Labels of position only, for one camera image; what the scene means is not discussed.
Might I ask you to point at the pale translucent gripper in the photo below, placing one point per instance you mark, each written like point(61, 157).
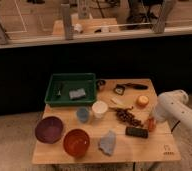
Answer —
point(152, 122)

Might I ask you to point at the red orange pepper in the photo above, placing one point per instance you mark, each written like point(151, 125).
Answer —
point(150, 130)

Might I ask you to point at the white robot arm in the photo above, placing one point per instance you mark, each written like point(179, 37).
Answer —
point(173, 103)

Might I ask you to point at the white cup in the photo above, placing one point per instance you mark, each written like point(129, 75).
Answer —
point(99, 108)

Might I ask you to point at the blue plastic cup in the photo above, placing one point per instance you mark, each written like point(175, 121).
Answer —
point(82, 114)

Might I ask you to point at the orange apple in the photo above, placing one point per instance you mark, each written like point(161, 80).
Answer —
point(142, 101)

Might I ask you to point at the black rectangular block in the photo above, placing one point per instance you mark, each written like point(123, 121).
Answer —
point(136, 132)

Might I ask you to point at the brown grape bunch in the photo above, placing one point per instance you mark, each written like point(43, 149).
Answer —
point(124, 115)

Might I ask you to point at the yellow banana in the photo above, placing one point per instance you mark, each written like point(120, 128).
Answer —
point(120, 104)

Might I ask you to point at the black peeler tool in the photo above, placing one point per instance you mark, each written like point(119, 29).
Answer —
point(120, 88)

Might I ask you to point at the light blue cloth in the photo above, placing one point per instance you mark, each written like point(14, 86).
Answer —
point(107, 143)

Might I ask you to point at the grey sponge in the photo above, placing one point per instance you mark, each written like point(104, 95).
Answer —
point(77, 94)

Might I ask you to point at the red orange bowl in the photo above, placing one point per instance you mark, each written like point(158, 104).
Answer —
point(76, 143)

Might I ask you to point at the dark small object in tray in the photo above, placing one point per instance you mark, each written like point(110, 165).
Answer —
point(59, 90)

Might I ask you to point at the green plastic tray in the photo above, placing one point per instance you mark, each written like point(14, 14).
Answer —
point(71, 81)

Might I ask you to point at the purple bowl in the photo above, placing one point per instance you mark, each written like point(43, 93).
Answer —
point(49, 130)

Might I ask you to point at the background wooden table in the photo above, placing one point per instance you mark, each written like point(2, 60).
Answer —
point(88, 26)

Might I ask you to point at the small dark ring object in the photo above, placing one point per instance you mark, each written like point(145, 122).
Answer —
point(100, 84)

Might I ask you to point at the grey metal post right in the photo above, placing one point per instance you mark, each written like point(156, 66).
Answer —
point(165, 10)

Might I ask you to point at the grey metal post middle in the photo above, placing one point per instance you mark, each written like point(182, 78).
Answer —
point(67, 21)

